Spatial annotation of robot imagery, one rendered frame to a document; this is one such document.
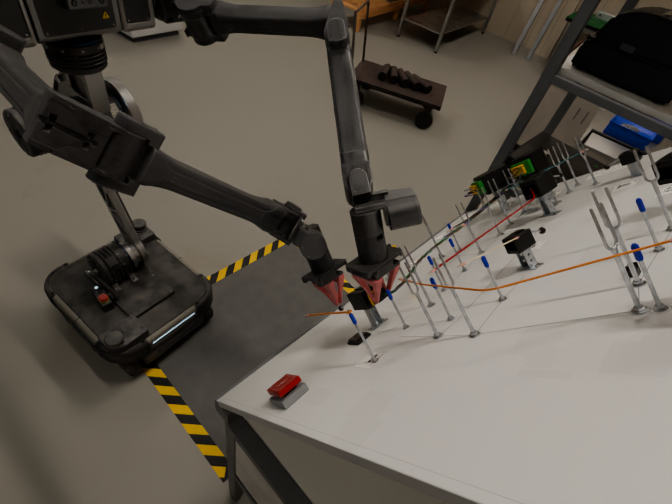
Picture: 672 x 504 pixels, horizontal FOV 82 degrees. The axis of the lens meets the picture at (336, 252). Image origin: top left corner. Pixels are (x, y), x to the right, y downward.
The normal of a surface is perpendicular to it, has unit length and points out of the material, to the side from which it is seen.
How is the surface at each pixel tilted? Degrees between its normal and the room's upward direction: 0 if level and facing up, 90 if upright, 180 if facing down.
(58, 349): 0
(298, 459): 0
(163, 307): 0
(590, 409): 54
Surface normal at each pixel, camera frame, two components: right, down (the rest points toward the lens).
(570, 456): -0.46, -0.88
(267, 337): 0.18, -0.67
